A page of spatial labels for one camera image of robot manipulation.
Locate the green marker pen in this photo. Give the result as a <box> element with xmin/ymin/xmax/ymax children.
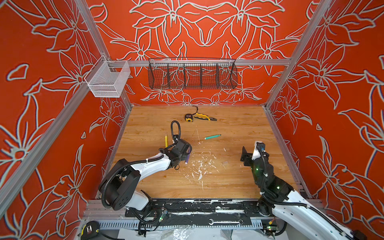
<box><xmin>204</xmin><ymin>135</ymin><xmax>221</xmax><ymax>140</ymax></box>

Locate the purple marker pen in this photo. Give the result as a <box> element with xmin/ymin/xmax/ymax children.
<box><xmin>185</xmin><ymin>151</ymin><xmax>191</xmax><ymax>164</ymax></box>

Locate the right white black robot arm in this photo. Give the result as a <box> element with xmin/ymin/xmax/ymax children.
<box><xmin>241</xmin><ymin>142</ymin><xmax>368</xmax><ymax>240</ymax></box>

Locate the clear plastic wall bin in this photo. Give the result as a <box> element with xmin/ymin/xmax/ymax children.
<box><xmin>85</xmin><ymin>60</ymin><xmax>131</xmax><ymax>98</ymax></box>

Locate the yellow black tape measure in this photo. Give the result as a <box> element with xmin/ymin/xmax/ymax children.
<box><xmin>185</xmin><ymin>114</ymin><xmax>194</xmax><ymax>122</ymax></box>

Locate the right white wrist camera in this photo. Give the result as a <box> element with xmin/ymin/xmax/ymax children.
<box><xmin>252</xmin><ymin>141</ymin><xmax>266</xmax><ymax>161</ymax></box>

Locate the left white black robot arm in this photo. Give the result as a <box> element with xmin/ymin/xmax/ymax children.
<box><xmin>99</xmin><ymin>121</ymin><xmax>192</xmax><ymax>211</ymax></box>

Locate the silver wrench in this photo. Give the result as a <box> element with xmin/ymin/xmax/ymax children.
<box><xmin>209</xmin><ymin>219</ymin><xmax>244</xmax><ymax>226</ymax></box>

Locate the yellow marker pen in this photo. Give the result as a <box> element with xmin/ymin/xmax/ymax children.
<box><xmin>165</xmin><ymin>133</ymin><xmax>169</xmax><ymax>148</ymax></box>

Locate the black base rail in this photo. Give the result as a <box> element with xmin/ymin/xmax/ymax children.
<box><xmin>124</xmin><ymin>198</ymin><xmax>271</xmax><ymax>226</ymax></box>

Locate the black tape measure foreground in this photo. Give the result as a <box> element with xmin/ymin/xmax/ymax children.
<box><xmin>80</xmin><ymin>221</ymin><xmax>100</xmax><ymax>240</ymax></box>

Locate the black wire wall basket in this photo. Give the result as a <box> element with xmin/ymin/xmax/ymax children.
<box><xmin>148</xmin><ymin>57</ymin><xmax>238</xmax><ymax>90</ymax></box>

